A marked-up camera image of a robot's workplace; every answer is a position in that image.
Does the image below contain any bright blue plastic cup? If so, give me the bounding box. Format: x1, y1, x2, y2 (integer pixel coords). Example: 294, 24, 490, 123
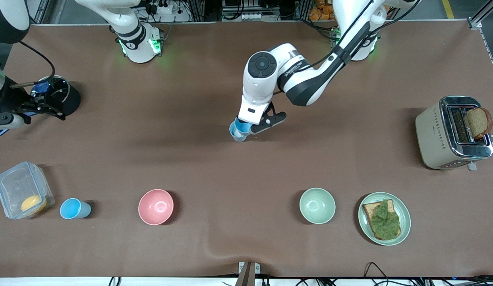
235, 118, 253, 134
60, 198, 92, 220

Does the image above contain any pale blue plastic cup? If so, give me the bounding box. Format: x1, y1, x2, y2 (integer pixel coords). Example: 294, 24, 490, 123
229, 122, 247, 143

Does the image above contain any glass lid with blue knob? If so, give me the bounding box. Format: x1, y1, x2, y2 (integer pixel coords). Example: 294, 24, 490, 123
32, 76, 70, 112

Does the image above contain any clear plastic food container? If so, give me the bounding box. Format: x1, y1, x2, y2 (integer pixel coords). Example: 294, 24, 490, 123
0, 161, 55, 220

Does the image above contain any orange round food piece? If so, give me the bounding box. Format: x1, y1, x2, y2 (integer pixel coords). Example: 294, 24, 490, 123
21, 195, 47, 213

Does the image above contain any pale green bowl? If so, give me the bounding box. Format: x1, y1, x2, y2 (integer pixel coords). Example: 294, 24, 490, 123
299, 187, 336, 225

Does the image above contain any bag of orange buns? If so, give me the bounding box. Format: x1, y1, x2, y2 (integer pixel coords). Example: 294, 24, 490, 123
309, 0, 336, 21

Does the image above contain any white power strip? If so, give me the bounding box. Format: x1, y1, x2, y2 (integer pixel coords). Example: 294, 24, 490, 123
150, 2, 174, 15

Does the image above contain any pink bowl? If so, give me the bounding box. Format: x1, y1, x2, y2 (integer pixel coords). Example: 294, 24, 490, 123
138, 189, 174, 226

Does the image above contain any toast slice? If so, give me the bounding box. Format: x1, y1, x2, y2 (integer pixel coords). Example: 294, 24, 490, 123
362, 199, 402, 241

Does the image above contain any green lettuce leaf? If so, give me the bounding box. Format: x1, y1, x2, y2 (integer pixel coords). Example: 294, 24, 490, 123
369, 200, 401, 240

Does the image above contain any beige and chrome toaster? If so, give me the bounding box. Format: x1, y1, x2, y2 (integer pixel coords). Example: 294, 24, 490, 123
415, 95, 493, 171

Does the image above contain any pale green plate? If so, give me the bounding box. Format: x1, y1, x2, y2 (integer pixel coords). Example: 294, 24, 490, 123
358, 192, 412, 246

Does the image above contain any brown bread slice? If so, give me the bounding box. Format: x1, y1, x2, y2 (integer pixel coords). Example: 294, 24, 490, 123
466, 107, 493, 139

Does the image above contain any black pot with blue handle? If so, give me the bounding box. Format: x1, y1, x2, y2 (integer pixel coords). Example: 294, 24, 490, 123
0, 75, 81, 137

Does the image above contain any aluminium frame profile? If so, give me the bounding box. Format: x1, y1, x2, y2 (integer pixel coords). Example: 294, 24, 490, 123
28, 0, 50, 25
467, 0, 493, 82

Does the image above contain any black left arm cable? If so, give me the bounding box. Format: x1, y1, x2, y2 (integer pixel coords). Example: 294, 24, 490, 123
272, 0, 421, 96

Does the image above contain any metal camera bracket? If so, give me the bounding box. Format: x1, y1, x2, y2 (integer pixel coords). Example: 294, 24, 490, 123
238, 261, 261, 286

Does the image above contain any black looped cable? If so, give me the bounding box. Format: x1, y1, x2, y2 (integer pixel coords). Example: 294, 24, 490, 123
363, 262, 390, 278

